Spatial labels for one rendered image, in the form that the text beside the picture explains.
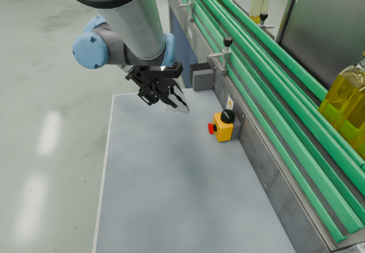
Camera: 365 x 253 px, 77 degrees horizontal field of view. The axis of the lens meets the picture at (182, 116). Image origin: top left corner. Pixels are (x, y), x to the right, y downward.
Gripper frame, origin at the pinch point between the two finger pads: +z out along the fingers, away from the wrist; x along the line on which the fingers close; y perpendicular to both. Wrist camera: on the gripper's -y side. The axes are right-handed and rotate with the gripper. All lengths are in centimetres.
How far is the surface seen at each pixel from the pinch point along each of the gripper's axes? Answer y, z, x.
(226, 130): -5.7, 12.7, 0.7
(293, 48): -25, 19, -41
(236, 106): -9.6, 10.8, -6.3
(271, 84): -20.9, 11.7, -10.7
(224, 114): -7.1, 8.7, -2.0
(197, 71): 4.1, -0.2, -24.4
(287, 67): -24.2, 14.9, -21.7
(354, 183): -33.3, 22.6, 18.5
